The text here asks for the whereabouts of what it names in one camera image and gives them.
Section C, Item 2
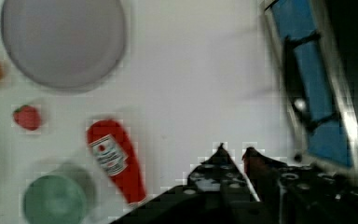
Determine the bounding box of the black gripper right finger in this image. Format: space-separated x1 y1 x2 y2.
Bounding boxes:
242 147 358 224

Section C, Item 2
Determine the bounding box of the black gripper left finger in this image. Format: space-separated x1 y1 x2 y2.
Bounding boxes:
110 144 258 224

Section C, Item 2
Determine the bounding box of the blue glass oven door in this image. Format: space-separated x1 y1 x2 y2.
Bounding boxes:
263 0 358 175

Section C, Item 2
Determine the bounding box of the silver black toaster oven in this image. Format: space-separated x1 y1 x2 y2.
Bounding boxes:
261 0 358 185

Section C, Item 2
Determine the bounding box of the red ketchup bottle toy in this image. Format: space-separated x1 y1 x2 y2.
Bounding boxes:
86 119 146 206

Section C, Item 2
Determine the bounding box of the green cup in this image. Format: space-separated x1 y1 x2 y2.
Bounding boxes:
22 163 95 224

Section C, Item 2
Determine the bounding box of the red strawberry toy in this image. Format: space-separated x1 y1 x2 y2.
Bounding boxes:
12 105 42 131

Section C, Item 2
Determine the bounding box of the lavender round plate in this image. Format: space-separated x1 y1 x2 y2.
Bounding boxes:
0 0 127 90

